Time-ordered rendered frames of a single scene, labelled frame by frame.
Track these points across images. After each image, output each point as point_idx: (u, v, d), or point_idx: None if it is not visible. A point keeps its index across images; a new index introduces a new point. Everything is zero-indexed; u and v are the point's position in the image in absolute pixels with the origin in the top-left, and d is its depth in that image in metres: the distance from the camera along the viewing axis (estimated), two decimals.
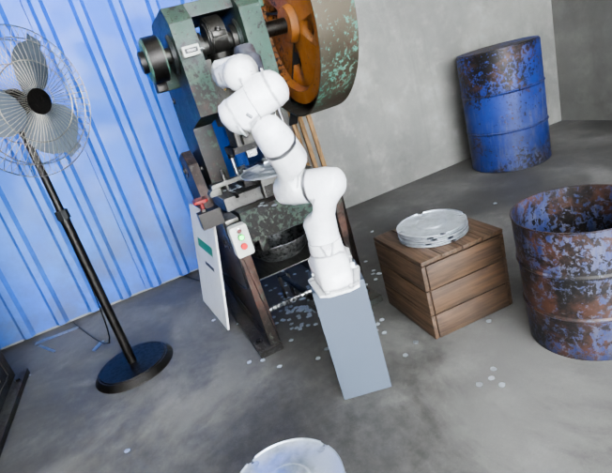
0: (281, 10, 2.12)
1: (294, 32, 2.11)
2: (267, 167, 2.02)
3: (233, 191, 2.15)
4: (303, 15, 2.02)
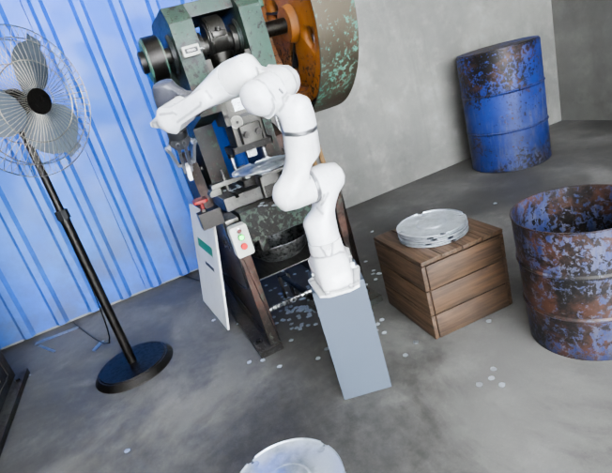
0: None
1: (286, 8, 2.09)
2: (256, 167, 2.10)
3: (233, 191, 2.15)
4: None
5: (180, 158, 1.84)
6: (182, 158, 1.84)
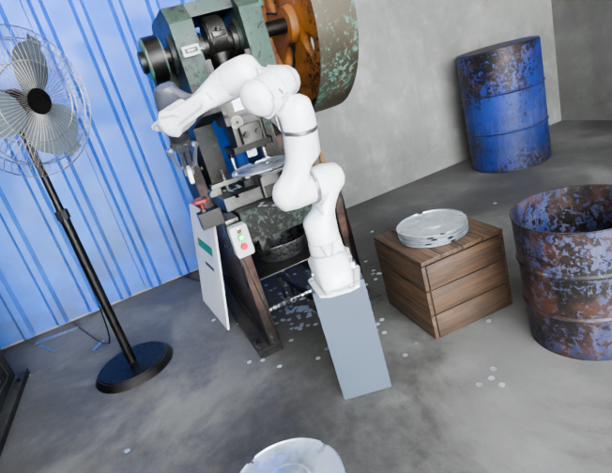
0: (285, 38, 2.19)
1: (279, 11, 2.17)
2: (267, 161, 2.15)
3: (233, 191, 2.15)
4: (277, 19, 2.27)
5: (181, 160, 1.84)
6: (183, 160, 1.84)
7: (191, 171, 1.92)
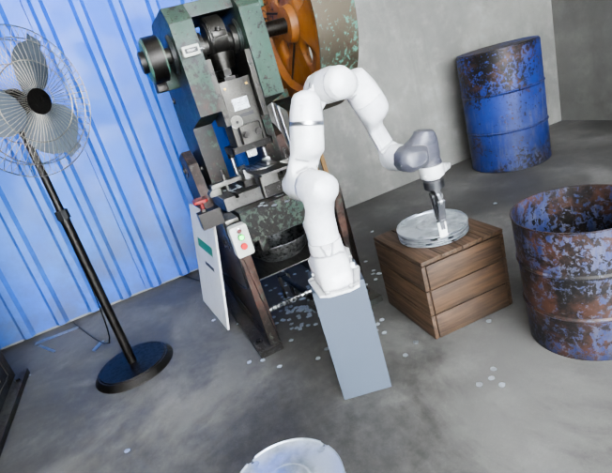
0: (284, 13, 2.10)
1: (292, 40, 2.16)
2: None
3: (233, 191, 2.15)
4: (306, 40, 2.09)
5: (434, 208, 1.79)
6: (435, 209, 1.79)
7: (446, 226, 1.79)
